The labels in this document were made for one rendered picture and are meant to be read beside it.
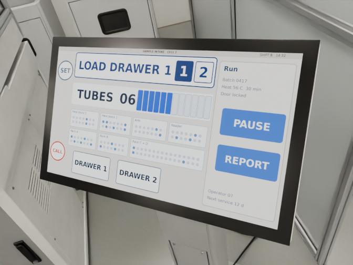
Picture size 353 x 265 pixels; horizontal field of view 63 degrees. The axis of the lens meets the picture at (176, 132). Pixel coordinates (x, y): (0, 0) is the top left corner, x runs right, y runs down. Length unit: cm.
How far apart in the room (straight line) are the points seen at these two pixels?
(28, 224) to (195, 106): 80
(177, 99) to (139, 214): 131
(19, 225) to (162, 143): 73
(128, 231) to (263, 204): 130
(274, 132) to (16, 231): 95
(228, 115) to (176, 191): 16
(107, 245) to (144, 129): 124
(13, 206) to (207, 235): 62
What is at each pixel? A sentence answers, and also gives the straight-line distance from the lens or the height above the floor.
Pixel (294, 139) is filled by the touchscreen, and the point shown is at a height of 109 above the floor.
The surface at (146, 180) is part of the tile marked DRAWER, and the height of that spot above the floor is 100.
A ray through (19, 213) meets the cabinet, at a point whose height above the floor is 68.
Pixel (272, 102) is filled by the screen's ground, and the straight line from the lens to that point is 47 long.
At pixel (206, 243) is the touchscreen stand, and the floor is 67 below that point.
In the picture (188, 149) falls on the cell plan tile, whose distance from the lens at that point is 50.
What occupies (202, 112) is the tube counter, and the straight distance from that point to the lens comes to 49.
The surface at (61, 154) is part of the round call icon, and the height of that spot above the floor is 101.
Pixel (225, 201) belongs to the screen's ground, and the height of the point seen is 100.
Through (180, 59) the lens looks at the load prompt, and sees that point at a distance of 52.
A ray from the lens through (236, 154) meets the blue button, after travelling 48.
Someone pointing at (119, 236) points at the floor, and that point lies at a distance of 172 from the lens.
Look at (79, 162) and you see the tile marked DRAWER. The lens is 63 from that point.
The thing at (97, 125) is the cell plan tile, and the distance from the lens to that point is 60.
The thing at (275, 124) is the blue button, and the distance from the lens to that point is 47.
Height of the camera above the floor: 140
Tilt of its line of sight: 40 degrees down
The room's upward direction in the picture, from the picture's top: 12 degrees counter-clockwise
